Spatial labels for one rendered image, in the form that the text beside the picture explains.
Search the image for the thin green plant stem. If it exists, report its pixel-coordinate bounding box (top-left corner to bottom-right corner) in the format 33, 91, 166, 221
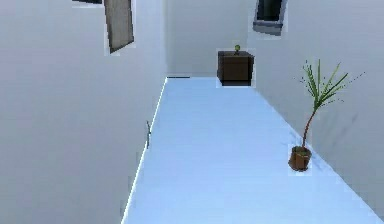
145, 120, 152, 150

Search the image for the dark brown wooden cabinet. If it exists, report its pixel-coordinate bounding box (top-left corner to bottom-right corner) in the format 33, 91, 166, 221
217, 50, 255, 87

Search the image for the brown plant pot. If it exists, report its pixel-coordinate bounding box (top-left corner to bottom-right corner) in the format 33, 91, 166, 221
288, 145, 313, 173

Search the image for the grey framed window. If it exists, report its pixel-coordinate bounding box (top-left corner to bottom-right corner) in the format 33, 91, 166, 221
252, 0, 288, 36

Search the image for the tall palm house plant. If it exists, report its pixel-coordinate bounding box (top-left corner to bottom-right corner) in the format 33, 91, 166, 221
296, 59, 366, 149

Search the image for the grey framed wall picture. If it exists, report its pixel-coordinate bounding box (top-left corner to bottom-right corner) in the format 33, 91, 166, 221
103, 0, 135, 54

